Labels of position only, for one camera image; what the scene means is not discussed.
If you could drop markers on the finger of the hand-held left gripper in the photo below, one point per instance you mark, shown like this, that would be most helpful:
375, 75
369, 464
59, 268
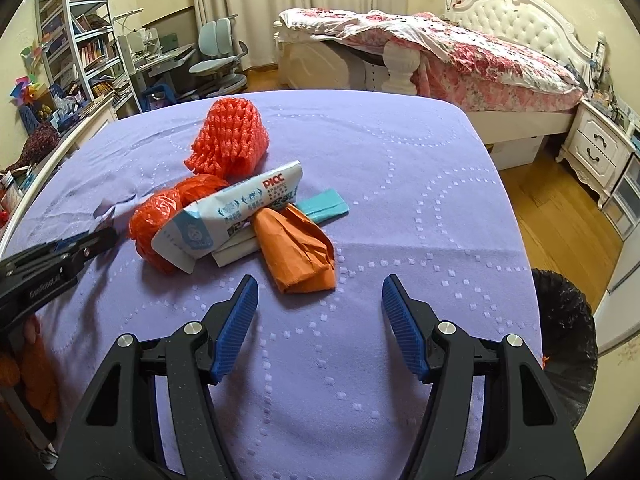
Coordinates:
75, 241
90, 252

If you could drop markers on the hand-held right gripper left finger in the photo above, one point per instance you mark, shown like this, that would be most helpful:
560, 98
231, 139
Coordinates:
235, 330

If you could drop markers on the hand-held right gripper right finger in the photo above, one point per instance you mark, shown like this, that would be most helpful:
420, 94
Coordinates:
405, 330

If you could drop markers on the red plastic bag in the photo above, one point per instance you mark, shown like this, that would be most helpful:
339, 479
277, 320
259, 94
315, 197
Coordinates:
155, 220

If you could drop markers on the white cardboard box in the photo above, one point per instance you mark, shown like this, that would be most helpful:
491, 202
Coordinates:
235, 252

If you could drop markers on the orange paper bag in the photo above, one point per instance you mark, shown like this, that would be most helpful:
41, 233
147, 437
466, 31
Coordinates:
295, 255

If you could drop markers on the white blue wipes packet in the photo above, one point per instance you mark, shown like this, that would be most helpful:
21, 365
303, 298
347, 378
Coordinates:
215, 220

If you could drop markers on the teal paper box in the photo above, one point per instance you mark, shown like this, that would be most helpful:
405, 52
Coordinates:
325, 205

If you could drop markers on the bin with black liner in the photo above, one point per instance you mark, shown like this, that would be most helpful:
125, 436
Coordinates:
565, 340

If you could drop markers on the red foam fruit net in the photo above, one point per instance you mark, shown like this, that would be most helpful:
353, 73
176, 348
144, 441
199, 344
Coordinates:
230, 135

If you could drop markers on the person's left forearm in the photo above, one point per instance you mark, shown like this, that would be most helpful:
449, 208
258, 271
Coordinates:
35, 380

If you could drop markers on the dark knitted cloth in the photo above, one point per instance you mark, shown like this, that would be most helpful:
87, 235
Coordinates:
40, 142

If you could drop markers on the colourful pinwheel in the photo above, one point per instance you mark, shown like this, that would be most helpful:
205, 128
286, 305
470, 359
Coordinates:
36, 51
27, 91

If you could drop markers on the blue storage crate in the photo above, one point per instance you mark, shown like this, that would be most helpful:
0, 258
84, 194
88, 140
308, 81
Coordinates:
159, 97

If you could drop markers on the purple tablecloth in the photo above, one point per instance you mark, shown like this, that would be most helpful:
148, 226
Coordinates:
400, 160

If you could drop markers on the white bookshelf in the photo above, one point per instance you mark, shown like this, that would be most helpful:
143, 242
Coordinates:
90, 50

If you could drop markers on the grey study desk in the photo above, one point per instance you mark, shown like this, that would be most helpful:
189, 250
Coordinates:
165, 55

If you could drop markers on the white sliding door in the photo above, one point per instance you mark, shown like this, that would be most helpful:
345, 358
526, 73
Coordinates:
620, 285

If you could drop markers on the pale blue desk chair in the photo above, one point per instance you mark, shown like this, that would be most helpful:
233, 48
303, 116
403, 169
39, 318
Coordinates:
217, 40

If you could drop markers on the plastic drawer unit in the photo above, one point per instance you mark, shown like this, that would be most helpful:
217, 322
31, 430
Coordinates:
627, 195

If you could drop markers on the white nightstand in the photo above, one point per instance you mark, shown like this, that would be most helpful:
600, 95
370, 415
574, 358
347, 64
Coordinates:
595, 145

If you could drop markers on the floral quilt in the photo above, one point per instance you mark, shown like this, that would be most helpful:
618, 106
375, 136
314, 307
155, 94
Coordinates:
475, 55

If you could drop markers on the white bed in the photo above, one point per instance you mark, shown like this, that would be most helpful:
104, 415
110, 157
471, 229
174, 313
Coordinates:
505, 15

